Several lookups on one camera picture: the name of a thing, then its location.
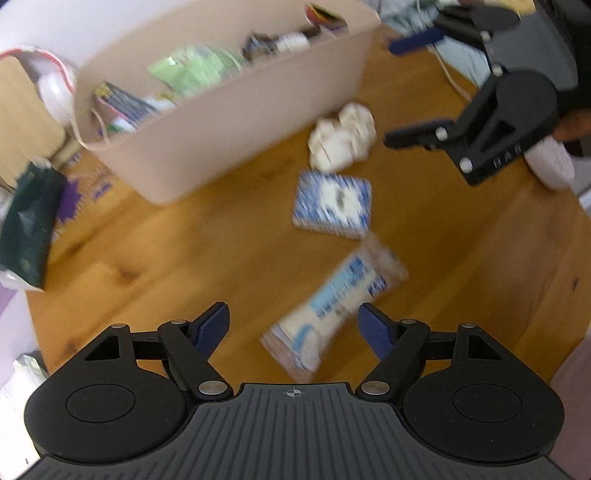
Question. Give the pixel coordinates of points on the white round power strip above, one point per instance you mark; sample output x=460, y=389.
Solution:
x=551, y=166

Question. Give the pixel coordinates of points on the person's right hand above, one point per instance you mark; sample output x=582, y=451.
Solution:
x=577, y=131

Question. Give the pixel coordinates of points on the pink white headphones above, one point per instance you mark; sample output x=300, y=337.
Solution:
x=55, y=97

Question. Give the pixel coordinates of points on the long white blue packet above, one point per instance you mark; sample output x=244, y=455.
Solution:
x=332, y=304

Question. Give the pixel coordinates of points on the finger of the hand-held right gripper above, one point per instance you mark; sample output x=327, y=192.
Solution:
x=415, y=134
x=415, y=40

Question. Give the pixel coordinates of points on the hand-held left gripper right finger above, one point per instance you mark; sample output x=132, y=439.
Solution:
x=376, y=332

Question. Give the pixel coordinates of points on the white cloth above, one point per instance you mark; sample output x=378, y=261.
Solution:
x=344, y=136

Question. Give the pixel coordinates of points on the dark green tissue packet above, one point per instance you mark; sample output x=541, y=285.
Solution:
x=27, y=230

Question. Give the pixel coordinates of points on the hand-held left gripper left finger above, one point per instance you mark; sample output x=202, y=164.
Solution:
x=212, y=327

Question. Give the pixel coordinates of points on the blue white tissue pack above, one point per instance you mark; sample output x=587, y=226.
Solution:
x=332, y=203

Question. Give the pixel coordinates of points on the light wooden board stand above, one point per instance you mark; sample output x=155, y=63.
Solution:
x=27, y=120

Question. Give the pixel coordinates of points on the wooden desktop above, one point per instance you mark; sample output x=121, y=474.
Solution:
x=184, y=258

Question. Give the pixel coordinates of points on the beige plastic storage basket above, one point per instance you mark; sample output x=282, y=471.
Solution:
x=231, y=138

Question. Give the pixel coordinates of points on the white pillow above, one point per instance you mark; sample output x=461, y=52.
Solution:
x=23, y=387

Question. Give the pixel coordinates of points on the grey blue clothing bundle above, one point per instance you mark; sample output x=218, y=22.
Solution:
x=461, y=60

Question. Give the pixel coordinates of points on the large green snack bag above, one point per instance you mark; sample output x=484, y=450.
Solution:
x=194, y=69

